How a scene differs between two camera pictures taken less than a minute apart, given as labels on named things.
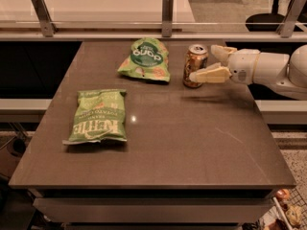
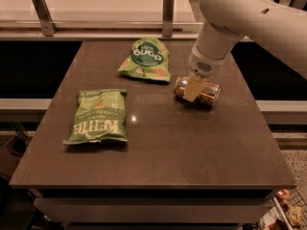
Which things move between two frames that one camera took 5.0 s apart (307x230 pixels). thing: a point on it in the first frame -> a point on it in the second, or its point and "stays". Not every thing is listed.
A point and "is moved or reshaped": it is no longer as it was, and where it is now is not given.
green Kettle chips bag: x=100 y=116 stays
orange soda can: x=195 y=59 is moved or reshaped
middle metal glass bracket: x=167 y=14 stays
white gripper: x=244 y=66 -> x=204 y=64
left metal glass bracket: x=45 y=20 stays
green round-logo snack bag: x=148 y=57 stays
